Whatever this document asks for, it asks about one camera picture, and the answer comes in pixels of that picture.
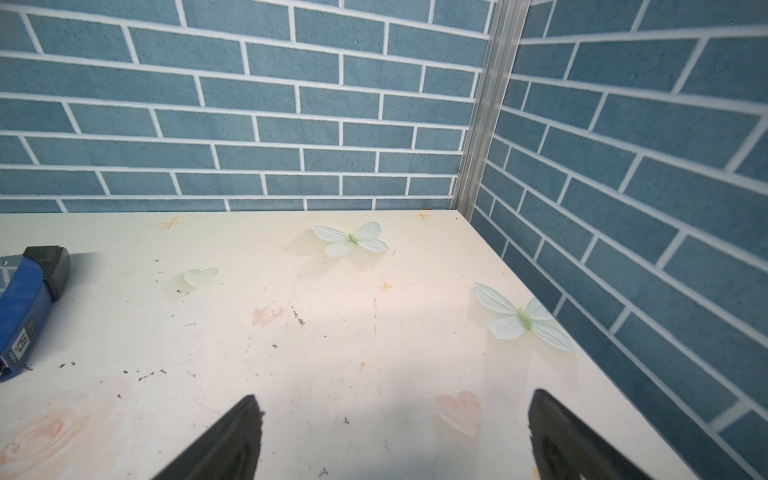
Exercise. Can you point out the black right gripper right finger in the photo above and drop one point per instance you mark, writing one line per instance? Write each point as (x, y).
(565, 447)

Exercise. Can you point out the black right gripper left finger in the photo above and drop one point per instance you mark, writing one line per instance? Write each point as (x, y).
(229, 449)

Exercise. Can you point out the blue black stapler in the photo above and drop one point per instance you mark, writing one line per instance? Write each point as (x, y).
(38, 282)

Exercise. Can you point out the aluminium corner post right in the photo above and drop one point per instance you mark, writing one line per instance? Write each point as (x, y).
(504, 40)

